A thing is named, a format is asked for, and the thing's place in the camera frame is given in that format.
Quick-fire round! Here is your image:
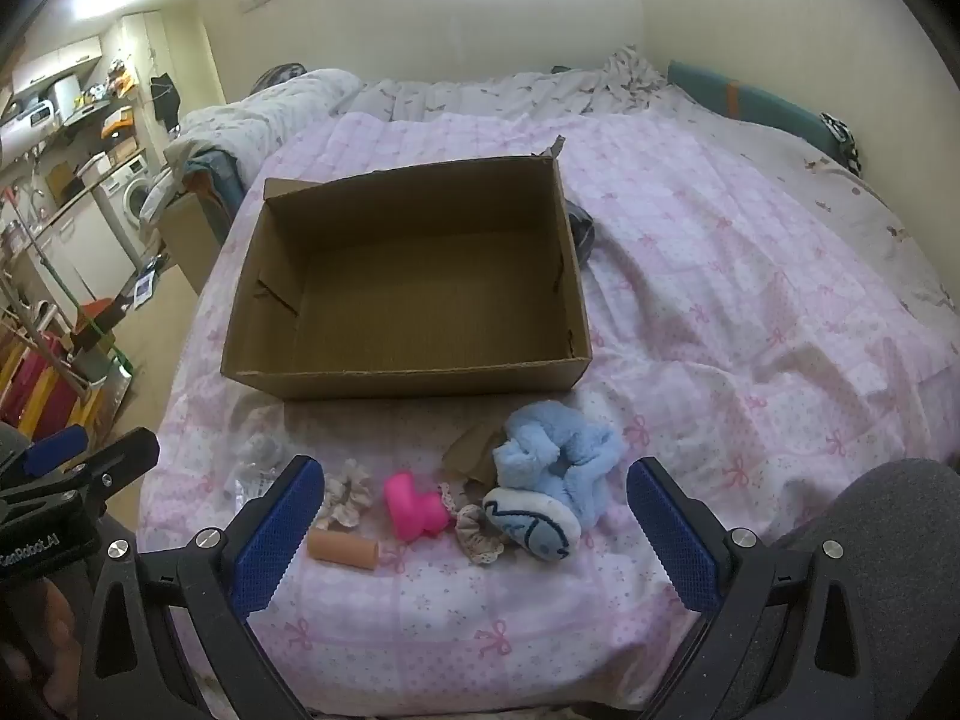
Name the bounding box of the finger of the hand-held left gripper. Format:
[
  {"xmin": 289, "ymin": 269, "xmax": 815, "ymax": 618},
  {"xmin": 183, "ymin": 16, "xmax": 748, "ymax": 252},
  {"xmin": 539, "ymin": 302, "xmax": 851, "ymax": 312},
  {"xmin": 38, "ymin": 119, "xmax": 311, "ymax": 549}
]
[
  {"xmin": 0, "ymin": 427, "xmax": 162, "ymax": 520},
  {"xmin": 0, "ymin": 424, "xmax": 89, "ymax": 482}
]

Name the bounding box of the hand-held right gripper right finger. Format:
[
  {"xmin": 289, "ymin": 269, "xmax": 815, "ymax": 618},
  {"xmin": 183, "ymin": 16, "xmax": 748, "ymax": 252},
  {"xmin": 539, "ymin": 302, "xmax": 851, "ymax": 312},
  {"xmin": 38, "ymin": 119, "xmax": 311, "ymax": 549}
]
[{"xmin": 626, "ymin": 456, "xmax": 886, "ymax": 720}]

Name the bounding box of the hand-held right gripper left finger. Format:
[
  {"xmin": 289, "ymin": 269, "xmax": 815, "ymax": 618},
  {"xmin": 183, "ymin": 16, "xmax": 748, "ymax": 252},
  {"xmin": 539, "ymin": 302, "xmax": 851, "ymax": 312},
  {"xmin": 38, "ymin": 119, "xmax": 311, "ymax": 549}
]
[{"xmin": 79, "ymin": 456, "xmax": 326, "ymax": 720}]

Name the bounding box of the floral fabric scrunchie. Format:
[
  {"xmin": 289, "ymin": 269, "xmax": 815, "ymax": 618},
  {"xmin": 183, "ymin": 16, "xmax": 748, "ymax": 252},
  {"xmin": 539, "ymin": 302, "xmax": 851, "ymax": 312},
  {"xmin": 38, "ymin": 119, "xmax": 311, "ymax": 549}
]
[{"xmin": 319, "ymin": 465, "xmax": 376, "ymax": 527}]

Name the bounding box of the light blue fluffy plush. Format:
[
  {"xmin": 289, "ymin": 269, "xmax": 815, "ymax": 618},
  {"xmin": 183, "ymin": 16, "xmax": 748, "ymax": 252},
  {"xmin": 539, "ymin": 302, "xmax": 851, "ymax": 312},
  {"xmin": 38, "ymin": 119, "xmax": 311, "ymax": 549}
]
[{"xmin": 493, "ymin": 401, "xmax": 625, "ymax": 533}]

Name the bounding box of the pink rubber toy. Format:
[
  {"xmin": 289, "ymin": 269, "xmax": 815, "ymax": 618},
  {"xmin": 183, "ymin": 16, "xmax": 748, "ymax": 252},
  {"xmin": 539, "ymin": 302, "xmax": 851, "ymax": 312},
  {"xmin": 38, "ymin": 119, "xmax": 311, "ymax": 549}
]
[{"xmin": 384, "ymin": 471, "xmax": 451, "ymax": 543}]

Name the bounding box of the white blue fish plush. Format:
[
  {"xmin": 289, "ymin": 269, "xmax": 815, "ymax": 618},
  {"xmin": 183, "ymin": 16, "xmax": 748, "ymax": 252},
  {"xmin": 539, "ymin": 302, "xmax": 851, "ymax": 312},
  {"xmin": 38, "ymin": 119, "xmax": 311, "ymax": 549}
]
[{"xmin": 482, "ymin": 487, "xmax": 580, "ymax": 562}]

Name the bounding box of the lace trimmed scrunchie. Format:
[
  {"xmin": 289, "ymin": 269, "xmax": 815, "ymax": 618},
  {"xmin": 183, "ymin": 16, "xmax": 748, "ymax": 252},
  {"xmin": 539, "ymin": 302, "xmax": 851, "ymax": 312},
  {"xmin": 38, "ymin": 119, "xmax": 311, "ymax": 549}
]
[{"xmin": 439, "ymin": 481, "xmax": 505, "ymax": 563}]

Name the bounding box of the brown cardboard box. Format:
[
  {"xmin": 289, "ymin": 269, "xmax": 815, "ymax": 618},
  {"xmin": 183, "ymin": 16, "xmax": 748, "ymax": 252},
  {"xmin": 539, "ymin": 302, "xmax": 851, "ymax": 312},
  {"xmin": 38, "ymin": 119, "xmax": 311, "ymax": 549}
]
[{"xmin": 221, "ymin": 136, "xmax": 593, "ymax": 400}]

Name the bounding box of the person's left hand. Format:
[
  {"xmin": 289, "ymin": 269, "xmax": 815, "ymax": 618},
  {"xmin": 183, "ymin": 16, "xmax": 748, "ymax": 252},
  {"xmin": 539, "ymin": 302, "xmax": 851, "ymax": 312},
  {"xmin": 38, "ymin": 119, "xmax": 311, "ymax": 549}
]
[{"xmin": 0, "ymin": 581, "xmax": 80, "ymax": 698}]

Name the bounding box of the colourful wooden rack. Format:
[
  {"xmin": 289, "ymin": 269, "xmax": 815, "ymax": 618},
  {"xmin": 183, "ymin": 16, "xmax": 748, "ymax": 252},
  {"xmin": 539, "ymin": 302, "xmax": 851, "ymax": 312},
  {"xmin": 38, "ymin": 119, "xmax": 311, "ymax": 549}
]
[{"xmin": 0, "ymin": 298, "xmax": 117, "ymax": 440}]

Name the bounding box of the torn cardboard piece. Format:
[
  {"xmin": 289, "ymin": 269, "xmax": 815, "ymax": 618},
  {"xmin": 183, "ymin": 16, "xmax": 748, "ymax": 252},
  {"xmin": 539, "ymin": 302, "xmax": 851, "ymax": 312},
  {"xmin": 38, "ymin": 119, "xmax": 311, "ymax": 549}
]
[{"xmin": 442, "ymin": 420, "xmax": 512, "ymax": 482}]

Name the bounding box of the cardboard box beside bed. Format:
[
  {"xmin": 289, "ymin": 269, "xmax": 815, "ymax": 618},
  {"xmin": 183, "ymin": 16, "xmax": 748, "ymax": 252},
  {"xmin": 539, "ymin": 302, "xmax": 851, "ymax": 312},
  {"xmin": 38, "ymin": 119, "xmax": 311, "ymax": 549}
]
[{"xmin": 160, "ymin": 193, "xmax": 227, "ymax": 295}]

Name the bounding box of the pink bow printed blanket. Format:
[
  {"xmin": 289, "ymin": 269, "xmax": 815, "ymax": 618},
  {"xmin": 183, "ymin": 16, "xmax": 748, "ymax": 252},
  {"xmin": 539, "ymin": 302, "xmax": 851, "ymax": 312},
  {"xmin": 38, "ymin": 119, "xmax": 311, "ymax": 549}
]
[{"xmin": 139, "ymin": 109, "xmax": 960, "ymax": 717}]

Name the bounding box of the white washing machine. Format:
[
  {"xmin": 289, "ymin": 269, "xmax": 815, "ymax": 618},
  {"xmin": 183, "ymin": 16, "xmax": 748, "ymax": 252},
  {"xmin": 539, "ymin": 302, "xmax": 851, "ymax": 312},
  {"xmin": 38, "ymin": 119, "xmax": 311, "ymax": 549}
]
[{"xmin": 109, "ymin": 156, "xmax": 157, "ymax": 232}]

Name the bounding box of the dark striped cloth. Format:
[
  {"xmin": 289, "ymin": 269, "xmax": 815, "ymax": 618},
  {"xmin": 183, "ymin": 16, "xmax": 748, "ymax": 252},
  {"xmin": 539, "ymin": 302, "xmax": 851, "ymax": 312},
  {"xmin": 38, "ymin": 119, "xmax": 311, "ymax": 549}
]
[{"xmin": 566, "ymin": 202, "xmax": 599, "ymax": 267}]

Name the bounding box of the white printed quilt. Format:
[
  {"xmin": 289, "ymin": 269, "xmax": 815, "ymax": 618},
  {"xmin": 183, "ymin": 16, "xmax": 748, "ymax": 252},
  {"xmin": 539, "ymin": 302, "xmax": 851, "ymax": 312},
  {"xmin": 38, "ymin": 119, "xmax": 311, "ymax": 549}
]
[{"xmin": 161, "ymin": 45, "xmax": 957, "ymax": 316}]

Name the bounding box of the dark round object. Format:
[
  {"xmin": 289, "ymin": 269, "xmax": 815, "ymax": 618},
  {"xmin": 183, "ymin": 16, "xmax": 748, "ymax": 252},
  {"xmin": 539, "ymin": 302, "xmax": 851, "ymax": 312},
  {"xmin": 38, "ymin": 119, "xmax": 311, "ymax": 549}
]
[{"xmin": 251, "ymin": 62, "xmax": 310, "ymax": 95}]

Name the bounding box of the black white patterned item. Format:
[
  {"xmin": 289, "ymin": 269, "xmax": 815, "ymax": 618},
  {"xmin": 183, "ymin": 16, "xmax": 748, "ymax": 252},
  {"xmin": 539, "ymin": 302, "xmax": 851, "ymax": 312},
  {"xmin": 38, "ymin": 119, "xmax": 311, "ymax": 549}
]
[{"xmin": 820, "ymin": 112, "xmax": 862, "ymax": 175}]

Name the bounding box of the teal pillow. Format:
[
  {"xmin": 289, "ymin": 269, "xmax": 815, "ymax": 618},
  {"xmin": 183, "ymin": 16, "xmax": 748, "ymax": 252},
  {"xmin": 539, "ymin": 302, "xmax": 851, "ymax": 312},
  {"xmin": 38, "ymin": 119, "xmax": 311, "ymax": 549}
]
[{"xmin": 667, "ymin": 60, "xmax": 835, "ymax": 152}]

